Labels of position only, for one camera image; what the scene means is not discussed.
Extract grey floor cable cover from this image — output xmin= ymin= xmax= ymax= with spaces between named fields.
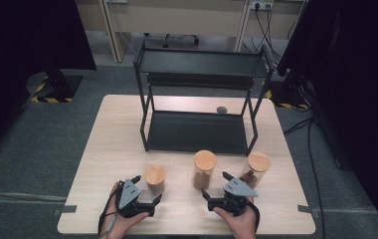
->
xmin=0 ymin=191 xmax=69 ymax=203

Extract black metal shelf rack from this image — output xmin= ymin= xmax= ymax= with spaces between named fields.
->
xmin=132 ymin=39 xmax=276 ymax=157

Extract black wall cable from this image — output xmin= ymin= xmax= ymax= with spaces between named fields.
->
xmin=253 ymin=6 xmax=283 ymax=66

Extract right hand-held gripper cable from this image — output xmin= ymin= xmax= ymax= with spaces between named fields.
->
xmin=248 ymin=198 xmax=262 ymax=233

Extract left hand-held gripper cable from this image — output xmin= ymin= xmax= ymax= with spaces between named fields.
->
xmin=97 ymin=185 xmax=125 ymax=238

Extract dark curtain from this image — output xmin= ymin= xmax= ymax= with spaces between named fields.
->
xmin=0 ymin=0 xmax=97 ymax=159
xmin=276 ymin=0 xmax=378 ymax=238

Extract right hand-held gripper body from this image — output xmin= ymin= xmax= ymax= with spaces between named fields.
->
xmin=207 ymin=177 xmax=259 ymax=217

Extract hand-held gripper cable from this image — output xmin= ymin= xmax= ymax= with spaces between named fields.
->
xmin=97 ymin=185 xmax=125 ymax=238
xmin=248 ymin=198 xmax=262 ymax=233

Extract grey floor tape piece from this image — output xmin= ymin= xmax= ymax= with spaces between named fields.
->
xmin=53 ymin=204 xmax=78 ymax=217
xmin=296 ymin=204 xmax=322 ymax=219

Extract person's right hand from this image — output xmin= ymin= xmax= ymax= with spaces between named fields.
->
xmin=214 ymin=198 xmax=259 ymax=239

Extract person's left hand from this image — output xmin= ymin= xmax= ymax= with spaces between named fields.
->
xmin=100 ymin=181 xmax=151 ymax=239

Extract beige desk leg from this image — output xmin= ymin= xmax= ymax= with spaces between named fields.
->
xmin=235 ymin=0 xmax=255 ymax=53
xmin=97 ymin=0 xmax=132 ymax=64

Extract short glass jar brown balls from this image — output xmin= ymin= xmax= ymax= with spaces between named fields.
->
xmin=143 ymin=164 xmax=167 ymax=195

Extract glass jar red berries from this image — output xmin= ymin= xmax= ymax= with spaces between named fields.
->
xmin=192 ymin=149 xmax=218 ymax=191

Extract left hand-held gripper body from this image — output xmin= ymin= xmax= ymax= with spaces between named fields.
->
xmin=115 ymin=178 xmax=156 ymax=219

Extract black chair base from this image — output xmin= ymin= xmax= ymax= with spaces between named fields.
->
xmin=143 ymin=32 xmax=201 ymax=49

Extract black stand base striped tape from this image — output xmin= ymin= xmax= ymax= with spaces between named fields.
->
xmin=30 ymin=68 xmax=84 ymax=104
xmin=265 ymin=74 xmax=310 ymax=111

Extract white power strip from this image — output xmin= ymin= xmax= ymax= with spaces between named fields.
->
xmin=250 ymin=0 xmax=275 ymax=11

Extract black floor cable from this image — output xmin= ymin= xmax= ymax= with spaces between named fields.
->
xmin=306 ymin=116 xmax=327 ymax=239
xmin=283 ymin=117 xmax=315 ymax=137

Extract tall glass jar red dates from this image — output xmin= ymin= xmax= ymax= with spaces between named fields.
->
xmin=240 ymin=150 xmax=272 ymax=189

